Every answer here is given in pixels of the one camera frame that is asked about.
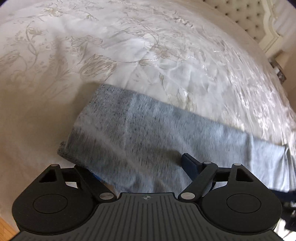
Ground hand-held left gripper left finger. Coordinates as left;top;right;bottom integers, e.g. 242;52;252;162
36;163;114;201

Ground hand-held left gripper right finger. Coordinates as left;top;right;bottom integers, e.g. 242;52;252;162
178;152;255;201

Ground grey speckled pants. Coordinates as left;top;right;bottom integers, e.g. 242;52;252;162
57;84;296;194

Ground dark blurred object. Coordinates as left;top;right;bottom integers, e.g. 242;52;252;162
274;190;296;232

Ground white floral bedspread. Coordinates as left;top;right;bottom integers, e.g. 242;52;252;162
0;0;296;223

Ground bedside table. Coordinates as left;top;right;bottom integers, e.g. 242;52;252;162
269;52;287;82

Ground cream tufted headboard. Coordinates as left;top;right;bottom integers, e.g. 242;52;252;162
203;0;296;55

